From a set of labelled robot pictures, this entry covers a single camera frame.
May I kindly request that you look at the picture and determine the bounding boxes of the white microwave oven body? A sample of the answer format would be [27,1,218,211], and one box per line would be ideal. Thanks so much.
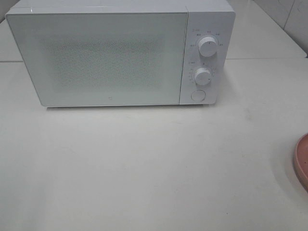
[5,0,235,106]

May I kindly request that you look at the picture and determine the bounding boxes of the white microwave door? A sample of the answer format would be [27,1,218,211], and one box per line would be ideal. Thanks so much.
[7,13,187,106]

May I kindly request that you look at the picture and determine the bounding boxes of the upper white power knob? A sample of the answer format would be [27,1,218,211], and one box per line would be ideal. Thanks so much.
[198,36,218,57]

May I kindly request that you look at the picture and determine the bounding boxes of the lower white timer knob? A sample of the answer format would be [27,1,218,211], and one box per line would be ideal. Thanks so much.
[194,68,212,86]

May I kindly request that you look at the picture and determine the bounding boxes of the pink round plate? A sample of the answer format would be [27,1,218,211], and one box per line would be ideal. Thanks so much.
[294,133,308,191]

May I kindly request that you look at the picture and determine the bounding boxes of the round white door button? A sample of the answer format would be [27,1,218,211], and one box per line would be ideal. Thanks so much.
[191,90,206,102]

